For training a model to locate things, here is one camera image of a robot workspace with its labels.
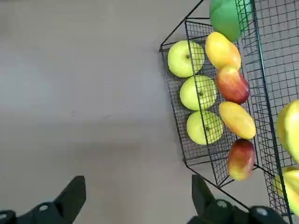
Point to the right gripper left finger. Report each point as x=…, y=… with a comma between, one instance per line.
x=67, y=198

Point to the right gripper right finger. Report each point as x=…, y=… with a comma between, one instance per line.
x=203, y=200

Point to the green apple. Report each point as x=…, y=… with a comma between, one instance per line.
x=204, y=127
x=185, y=58
x=198, y=92

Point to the yellow fruit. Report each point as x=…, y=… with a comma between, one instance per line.
x=290, y=184
x=289, y=128

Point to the red mango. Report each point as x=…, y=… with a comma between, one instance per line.
x=240, y=159
x=232, y=85

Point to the yellow mango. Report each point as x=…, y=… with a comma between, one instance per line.
x=237, y=120
x=222, y=50

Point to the green mango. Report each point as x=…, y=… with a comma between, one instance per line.
x=224, y=18

